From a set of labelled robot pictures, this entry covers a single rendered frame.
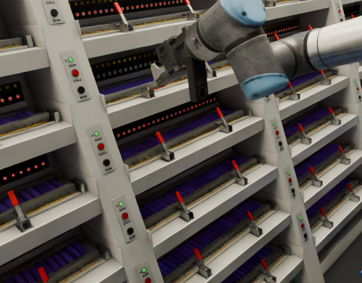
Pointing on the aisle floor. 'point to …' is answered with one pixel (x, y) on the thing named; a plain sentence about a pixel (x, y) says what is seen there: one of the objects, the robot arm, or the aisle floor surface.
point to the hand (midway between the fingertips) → (160, 86)
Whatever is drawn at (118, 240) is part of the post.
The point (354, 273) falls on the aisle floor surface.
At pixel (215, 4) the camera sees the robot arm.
